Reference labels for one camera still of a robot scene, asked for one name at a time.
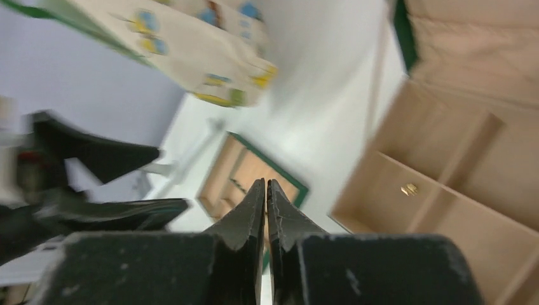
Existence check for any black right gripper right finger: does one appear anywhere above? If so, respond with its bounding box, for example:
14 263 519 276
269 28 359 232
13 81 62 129
266 180 484 304

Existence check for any green jewelry box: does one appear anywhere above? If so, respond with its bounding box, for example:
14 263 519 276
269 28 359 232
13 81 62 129
330 0 538 304

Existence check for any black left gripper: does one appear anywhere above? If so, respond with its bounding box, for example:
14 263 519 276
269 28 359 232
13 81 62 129
1 111 189 266

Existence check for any white cartoon print garment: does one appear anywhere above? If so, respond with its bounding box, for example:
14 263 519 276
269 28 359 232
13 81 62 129
73 1 277 107

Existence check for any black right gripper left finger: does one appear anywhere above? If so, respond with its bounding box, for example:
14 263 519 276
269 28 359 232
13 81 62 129
31 179 266 305

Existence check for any green jewelry tray insert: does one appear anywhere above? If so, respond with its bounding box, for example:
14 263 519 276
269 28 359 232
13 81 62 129
195 132 324 294

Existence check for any mint cartoon print garment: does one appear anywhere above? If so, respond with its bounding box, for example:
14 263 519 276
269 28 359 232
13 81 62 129
1 0 153 67

